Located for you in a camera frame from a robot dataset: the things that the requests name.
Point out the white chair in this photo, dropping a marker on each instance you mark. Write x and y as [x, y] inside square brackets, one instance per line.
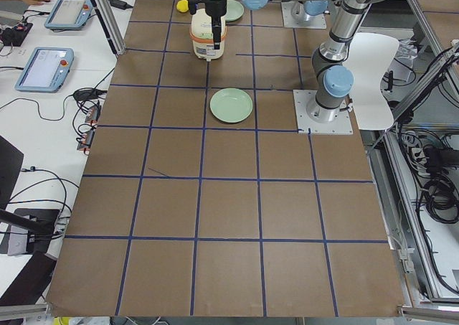
[369, 56]

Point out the near teach pendant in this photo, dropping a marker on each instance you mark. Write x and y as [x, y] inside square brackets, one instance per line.
[46, 70]

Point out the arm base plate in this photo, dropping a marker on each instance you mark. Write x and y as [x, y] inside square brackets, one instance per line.
[304, 14]
[313, 119]

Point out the teach pendant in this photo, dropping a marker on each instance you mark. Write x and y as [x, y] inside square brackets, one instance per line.
[69, 14]
[46, 70]

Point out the far teach pendant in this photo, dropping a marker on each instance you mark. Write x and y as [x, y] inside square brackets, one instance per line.
[69, 14]

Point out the white rice cooker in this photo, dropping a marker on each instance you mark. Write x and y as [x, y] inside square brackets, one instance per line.
[202, 37]

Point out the black power adapter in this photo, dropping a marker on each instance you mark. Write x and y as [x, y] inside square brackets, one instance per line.
[120, 4]

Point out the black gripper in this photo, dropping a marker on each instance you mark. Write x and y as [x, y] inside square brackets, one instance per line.
[215, 3]

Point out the green plate near arm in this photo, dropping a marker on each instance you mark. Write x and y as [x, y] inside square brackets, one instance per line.
[235, 11]
[231, 105]

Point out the yellow lemon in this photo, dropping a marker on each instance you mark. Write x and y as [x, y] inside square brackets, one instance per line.
[182, 6]

